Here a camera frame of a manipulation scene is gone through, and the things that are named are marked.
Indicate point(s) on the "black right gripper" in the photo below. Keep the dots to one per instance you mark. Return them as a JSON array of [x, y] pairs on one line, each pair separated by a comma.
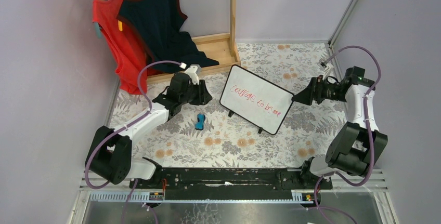
[[313, 91]]

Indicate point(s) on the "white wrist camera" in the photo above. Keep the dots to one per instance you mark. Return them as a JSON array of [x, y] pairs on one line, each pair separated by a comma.
[[193, 72], [327, 68]]

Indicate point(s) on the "red tank top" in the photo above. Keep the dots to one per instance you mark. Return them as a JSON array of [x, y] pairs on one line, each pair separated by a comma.
[[124, 45]]

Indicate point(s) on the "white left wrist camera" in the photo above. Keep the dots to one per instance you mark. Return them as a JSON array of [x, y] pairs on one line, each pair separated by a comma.
[[193, 72]]

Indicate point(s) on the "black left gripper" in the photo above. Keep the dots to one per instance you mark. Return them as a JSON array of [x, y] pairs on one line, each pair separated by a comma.
[[192, 91]]

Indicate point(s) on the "blue whiteboard eraser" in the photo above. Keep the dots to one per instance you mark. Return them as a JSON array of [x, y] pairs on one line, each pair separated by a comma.
[[200, 122]]

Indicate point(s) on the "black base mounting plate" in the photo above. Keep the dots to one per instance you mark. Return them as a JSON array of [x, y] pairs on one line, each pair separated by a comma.
[[231, 184]]

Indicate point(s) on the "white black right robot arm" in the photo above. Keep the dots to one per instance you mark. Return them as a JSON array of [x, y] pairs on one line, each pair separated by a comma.
[[358, 145]]

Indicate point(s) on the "navy tank top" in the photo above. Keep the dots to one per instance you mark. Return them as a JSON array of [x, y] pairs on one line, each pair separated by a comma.
[[158, 24]]

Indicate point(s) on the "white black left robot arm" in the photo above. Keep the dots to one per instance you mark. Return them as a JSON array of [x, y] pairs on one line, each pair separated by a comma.
[[110, 154]]

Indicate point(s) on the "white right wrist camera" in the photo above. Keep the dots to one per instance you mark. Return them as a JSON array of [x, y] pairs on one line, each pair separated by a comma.
[[327, 68]]

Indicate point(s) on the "white whiteboard black frame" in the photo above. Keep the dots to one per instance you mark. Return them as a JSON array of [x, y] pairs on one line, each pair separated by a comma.
[[255, 99]]

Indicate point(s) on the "wooden clothes rack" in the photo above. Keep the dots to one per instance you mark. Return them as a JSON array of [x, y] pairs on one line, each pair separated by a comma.
[[221, 47]]

